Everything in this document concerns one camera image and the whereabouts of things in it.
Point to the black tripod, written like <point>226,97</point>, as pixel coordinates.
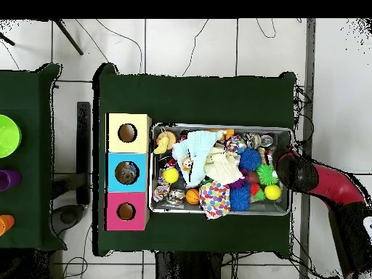
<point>69,37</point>

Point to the wooden three-hole box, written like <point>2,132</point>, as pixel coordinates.
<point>113,145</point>

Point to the dark green tablecloth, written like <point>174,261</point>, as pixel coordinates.
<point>29,87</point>
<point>189,98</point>

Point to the lime green bowl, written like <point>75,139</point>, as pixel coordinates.
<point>8,136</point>

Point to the yellow plush duck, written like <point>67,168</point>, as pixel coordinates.
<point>162,144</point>

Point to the black panel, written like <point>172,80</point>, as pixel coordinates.
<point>83,130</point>

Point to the mint green cloth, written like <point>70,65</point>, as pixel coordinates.
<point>197,145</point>

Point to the orange cup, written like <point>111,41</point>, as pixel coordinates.
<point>5,224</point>

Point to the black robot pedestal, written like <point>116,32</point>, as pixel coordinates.
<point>186,267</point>

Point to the plain yellow ball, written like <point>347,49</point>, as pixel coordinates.
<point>272,191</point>

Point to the brown plush toy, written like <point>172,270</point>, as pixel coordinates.
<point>186,163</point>

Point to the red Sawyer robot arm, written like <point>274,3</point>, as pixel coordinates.
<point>334,186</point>

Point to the purple cup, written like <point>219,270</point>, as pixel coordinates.
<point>10,180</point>

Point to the cream knitted cloth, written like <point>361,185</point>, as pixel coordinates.
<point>222,168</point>

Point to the yellow tennis ball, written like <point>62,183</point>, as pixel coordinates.
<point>171,175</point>

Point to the polka dot cloth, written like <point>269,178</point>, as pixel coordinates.
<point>215,200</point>

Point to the blue spiky ball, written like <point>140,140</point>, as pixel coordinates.
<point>239,199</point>

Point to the silver mesh bin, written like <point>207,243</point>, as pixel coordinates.
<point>261,207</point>

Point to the green spiky monster toy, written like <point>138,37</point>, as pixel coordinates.
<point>266,174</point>

